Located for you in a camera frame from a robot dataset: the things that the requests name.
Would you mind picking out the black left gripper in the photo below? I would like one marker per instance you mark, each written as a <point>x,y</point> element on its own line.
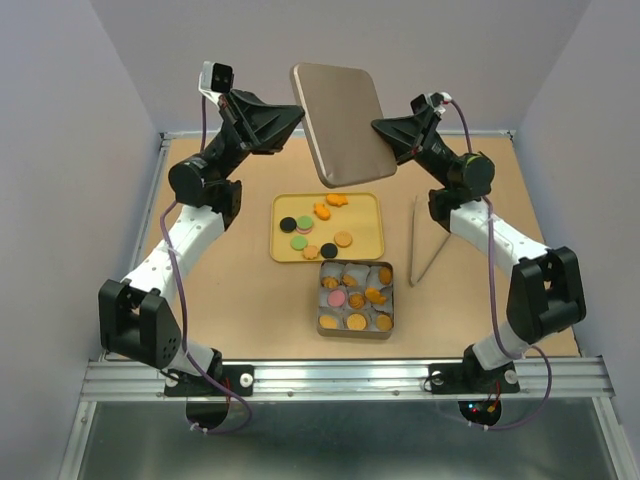
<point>260,128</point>

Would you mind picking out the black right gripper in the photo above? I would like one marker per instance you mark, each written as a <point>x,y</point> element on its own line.
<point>412,135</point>

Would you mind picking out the gold tin lid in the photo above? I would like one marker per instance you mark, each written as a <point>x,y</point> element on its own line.
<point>340,104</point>

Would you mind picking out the metal serving tongs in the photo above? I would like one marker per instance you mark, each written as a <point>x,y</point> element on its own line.
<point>427,240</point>

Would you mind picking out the plain round tan cookie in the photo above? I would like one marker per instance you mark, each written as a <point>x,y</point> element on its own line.
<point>384,322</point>

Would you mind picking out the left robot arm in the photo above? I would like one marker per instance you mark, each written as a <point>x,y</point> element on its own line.
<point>135,315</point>

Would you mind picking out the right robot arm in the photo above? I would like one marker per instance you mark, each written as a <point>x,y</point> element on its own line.
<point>546,293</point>

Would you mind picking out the black sandwich cookie left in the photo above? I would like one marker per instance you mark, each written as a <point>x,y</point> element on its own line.
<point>288,224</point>

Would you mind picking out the black sandwich cookie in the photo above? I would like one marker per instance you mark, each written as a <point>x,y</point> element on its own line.
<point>329,250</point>
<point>288,224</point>

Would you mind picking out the orange fish cookie top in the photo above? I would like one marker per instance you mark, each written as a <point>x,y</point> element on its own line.
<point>336,200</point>

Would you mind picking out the green sandwich cookie upper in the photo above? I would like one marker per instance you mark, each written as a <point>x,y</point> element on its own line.
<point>304,222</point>

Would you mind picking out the green sandwich cookie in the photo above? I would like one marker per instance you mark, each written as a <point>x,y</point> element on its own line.
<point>298,242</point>
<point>304,222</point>

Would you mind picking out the yellow cookie tray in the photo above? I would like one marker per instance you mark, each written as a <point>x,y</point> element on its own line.
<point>360,217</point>

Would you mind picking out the dotted round biscuit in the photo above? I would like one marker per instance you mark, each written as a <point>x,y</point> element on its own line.
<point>343,239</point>

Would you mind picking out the flower shaped tan cookie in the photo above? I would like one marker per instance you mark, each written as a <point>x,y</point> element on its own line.
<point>310,252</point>

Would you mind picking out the gold square cookie tin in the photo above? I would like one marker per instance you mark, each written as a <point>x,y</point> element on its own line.
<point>366,273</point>

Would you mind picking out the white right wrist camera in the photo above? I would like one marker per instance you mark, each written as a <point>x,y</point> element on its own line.
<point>439,101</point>

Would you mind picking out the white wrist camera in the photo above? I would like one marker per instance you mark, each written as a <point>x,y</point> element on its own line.
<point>215,79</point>
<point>439,101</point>

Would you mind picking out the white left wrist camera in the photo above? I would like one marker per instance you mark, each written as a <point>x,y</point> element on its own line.
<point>215,79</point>

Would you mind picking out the aluminium front rail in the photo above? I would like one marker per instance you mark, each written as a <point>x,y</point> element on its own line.
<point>332,380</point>

